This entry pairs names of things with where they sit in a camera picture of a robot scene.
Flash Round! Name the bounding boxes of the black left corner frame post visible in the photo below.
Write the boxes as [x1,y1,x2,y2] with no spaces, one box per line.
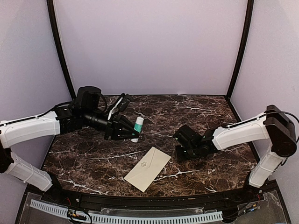
[46,0,76,99]

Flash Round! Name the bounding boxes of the cream paper envelope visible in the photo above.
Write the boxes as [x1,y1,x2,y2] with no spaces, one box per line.
[124,147,171,193]

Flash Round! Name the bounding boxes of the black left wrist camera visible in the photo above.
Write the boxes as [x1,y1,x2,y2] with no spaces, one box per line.
[117,94,131,112]

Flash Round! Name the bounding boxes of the green white glue stick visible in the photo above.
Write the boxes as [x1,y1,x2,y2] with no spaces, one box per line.
[134,117,144,133]

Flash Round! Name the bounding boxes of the white slotted cable duct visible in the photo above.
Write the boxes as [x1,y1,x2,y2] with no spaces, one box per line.
[29,199,223,224]

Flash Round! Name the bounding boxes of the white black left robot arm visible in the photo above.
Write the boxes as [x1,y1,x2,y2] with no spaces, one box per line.
[0,86,140,203]

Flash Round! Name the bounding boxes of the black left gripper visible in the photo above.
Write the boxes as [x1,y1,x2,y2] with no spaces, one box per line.
[82,108,141,141]

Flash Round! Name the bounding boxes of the black right corner frame post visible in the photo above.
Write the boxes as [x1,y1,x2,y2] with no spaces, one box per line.
[226,0,254,101]

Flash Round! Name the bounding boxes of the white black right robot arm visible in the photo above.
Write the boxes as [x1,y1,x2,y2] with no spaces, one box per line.
[173,105,299,203]

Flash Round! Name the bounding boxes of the black corner frame post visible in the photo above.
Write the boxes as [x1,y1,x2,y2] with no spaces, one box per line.
[226,0,254,101]
[46,0,76,99]

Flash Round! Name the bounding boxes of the black front table rail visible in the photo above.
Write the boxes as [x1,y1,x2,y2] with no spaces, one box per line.
[51,189,259,210]

